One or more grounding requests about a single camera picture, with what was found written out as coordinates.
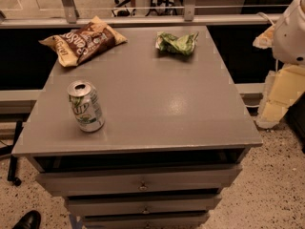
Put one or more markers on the black stand leg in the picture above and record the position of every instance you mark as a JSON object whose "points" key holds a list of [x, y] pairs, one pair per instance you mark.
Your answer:
{"points": [[12, 178]]}

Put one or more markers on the grey drawer cabinet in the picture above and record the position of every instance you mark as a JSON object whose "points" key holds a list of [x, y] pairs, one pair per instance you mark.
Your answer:
{"points": [[175, 131]]}

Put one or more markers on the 7up soda can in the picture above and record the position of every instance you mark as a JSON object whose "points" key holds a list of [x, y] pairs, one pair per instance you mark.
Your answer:
{"points": [[84, 101]]}

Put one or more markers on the black shoe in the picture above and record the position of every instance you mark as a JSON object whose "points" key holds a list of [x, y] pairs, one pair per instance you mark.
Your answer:
{"points": [[31, 220]]}

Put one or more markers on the green jalapeno chip bag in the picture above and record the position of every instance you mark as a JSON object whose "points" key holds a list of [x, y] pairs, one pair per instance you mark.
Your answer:
{"points": [[167, 42]]}

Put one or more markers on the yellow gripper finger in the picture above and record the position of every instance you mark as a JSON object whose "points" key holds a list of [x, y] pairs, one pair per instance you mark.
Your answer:
{"points": [[282, 90], [266, 39]]}

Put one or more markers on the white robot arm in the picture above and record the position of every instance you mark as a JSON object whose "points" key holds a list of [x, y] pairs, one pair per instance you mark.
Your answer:
{"points": [[289, 37]]}

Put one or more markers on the metal railing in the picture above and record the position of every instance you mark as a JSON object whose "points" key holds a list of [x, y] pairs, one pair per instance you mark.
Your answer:
{"points": [[76, 13]]}

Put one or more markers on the brown yellow chip bag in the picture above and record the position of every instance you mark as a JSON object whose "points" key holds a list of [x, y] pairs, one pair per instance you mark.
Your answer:
{"points": [[76, 47]]}

